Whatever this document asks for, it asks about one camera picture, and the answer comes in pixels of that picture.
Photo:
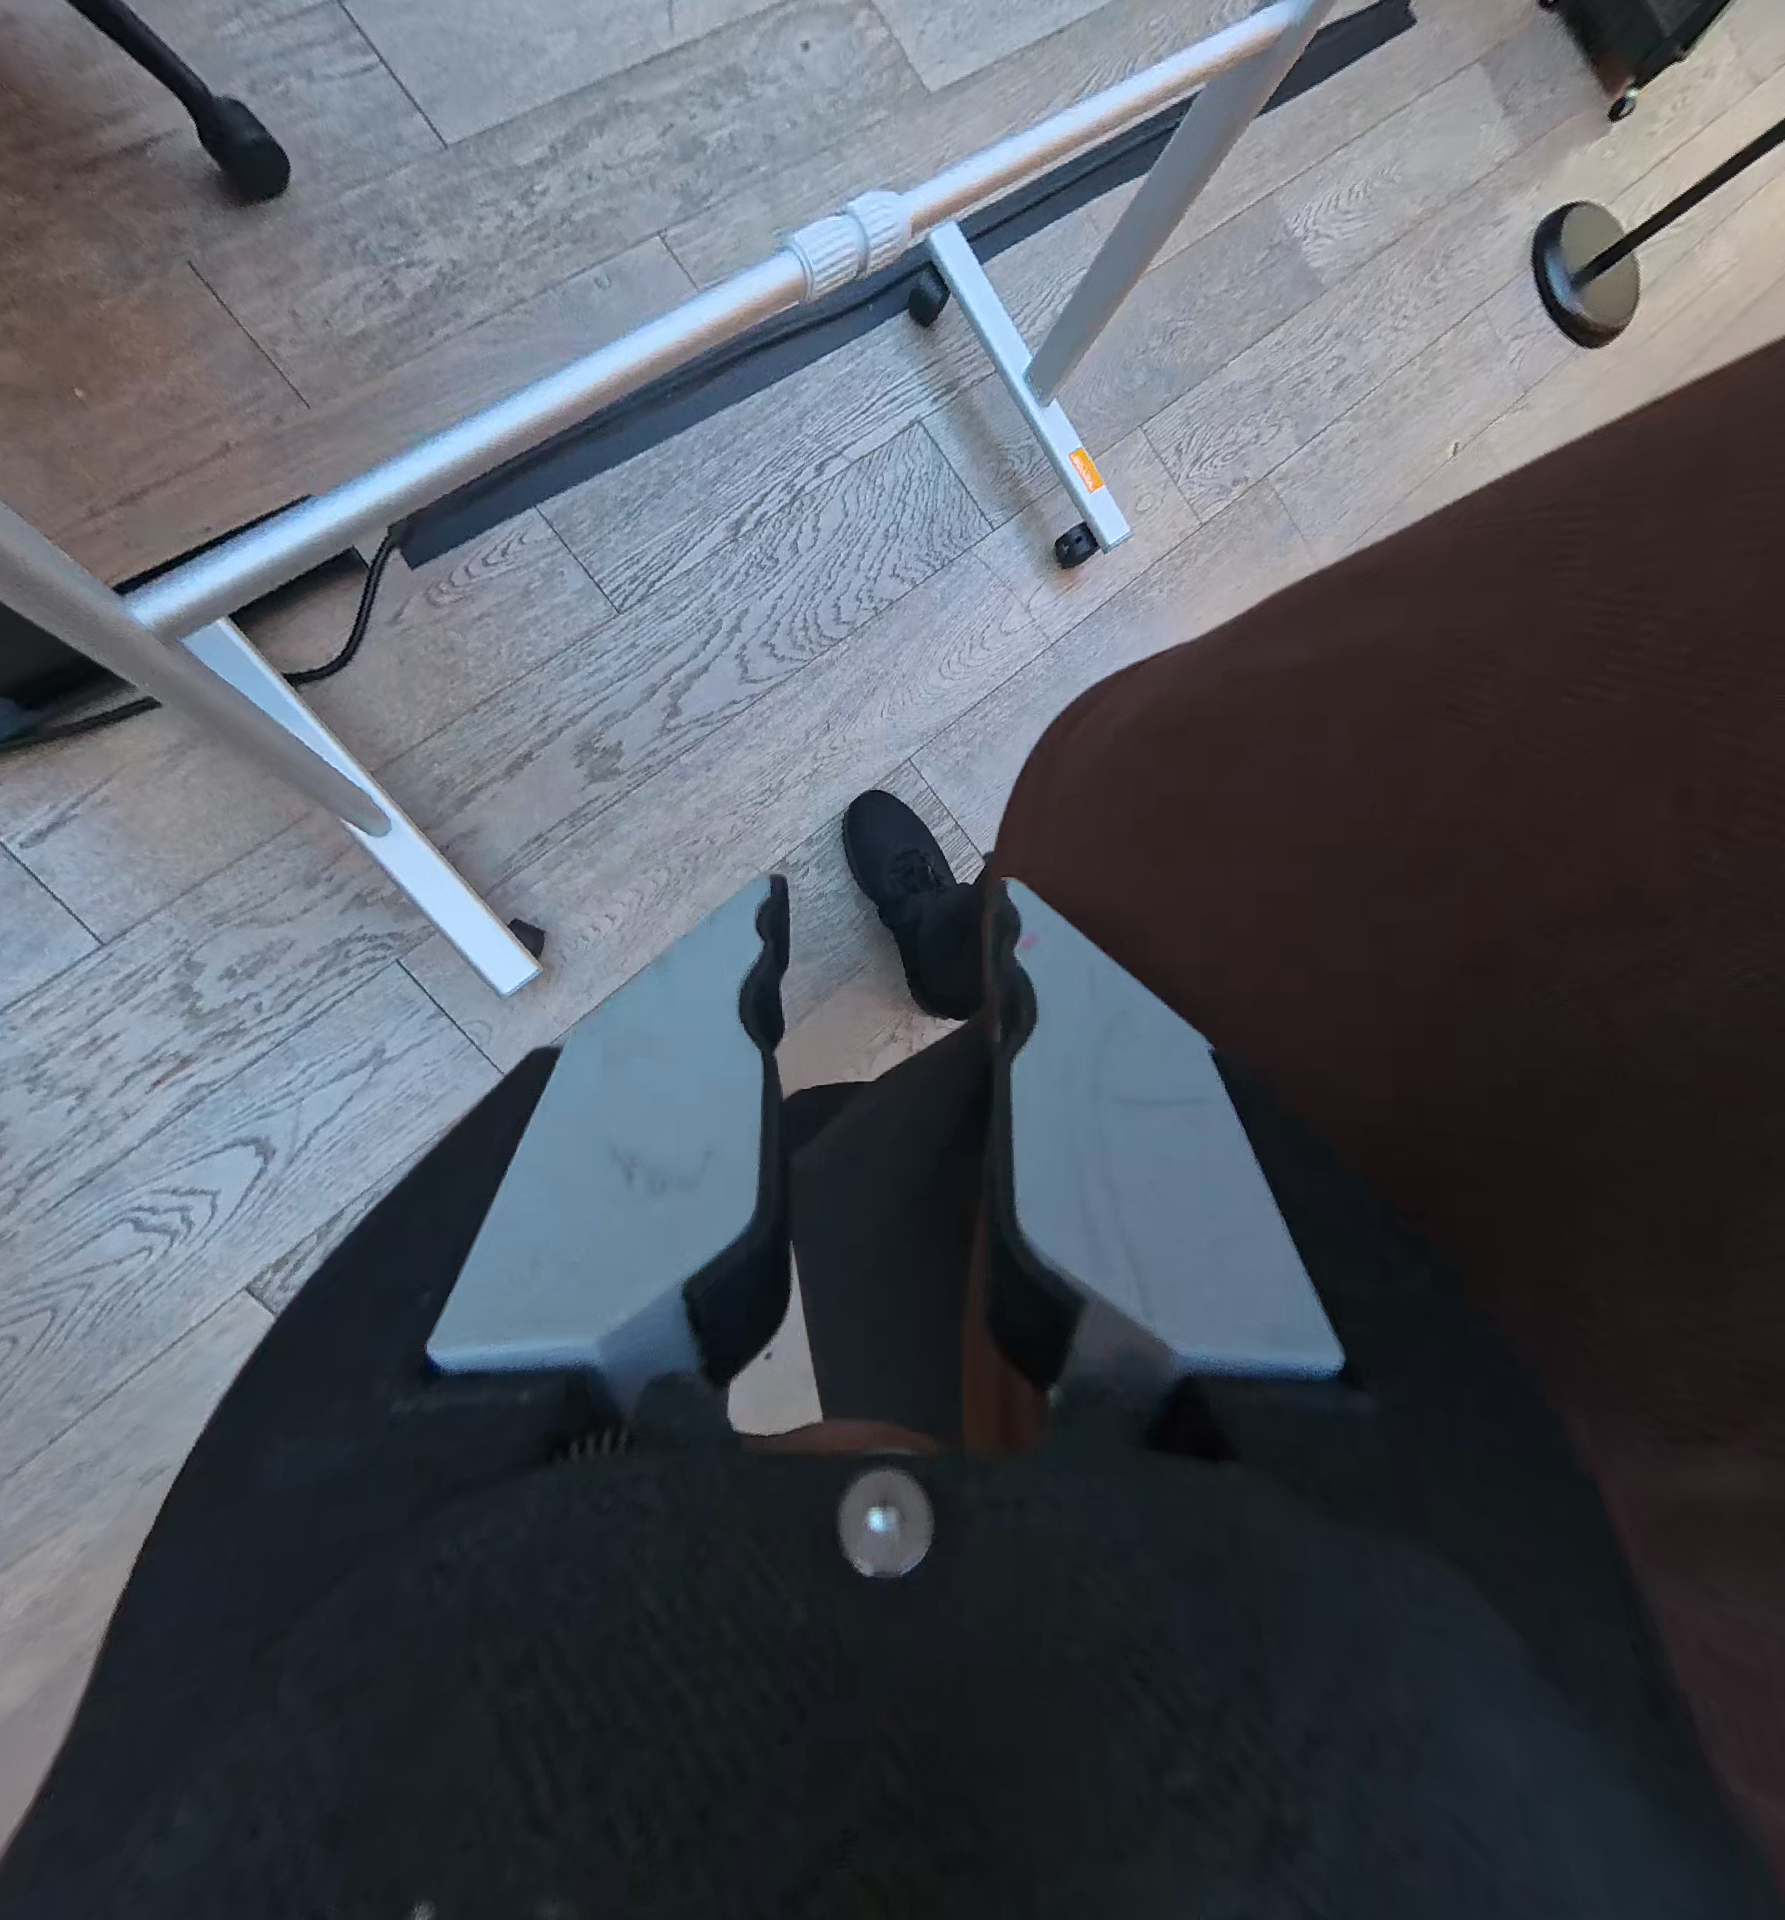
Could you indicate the black office chair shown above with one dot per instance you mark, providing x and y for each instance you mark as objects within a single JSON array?
[{"x": 247, "y": 158}]

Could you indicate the black utility cart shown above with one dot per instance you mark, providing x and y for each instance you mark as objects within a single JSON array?
[{"x": 1641, "y": 31}]

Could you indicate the person's black shoe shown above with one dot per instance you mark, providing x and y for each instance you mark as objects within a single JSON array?
[{"x": 906, "y": 885}]

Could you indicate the black round-base stand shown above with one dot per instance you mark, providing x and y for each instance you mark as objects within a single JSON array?
[{"x": 1581, "y": 279}]

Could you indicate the silver-framed rolling whiteboard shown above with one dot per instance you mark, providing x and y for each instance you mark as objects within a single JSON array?
[{"x": 532, "y": 409}]

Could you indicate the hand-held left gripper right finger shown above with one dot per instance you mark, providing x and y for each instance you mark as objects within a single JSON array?
[{"x": 1163, "y": 1200}]

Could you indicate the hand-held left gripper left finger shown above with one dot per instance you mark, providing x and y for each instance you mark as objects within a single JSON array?
[{"x": 623, "y": 1200}]

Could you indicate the person's dark trousered leg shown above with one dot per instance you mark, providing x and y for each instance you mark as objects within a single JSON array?
[{"x": 893, "y": 1200}]

